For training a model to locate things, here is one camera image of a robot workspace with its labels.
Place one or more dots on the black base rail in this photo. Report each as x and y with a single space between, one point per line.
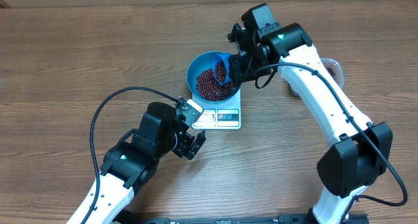
222 220

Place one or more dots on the blue plastic measuring scoop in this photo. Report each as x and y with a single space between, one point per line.
224 58

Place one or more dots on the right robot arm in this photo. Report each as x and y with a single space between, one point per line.
358 148

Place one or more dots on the red beans in bowl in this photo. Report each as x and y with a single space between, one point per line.
208 86

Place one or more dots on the white digital kitchen scale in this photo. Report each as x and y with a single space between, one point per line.
224 115

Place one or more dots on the clear plastic food container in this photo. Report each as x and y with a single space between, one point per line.
329 62

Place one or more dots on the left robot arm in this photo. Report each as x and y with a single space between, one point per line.
132 162

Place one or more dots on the red adzuki beans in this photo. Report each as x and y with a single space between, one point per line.
332 72

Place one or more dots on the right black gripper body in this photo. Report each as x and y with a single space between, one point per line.
245 65

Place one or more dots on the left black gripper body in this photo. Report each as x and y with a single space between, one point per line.
181 142

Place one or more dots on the teal round bowl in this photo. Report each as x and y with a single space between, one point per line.
199 64

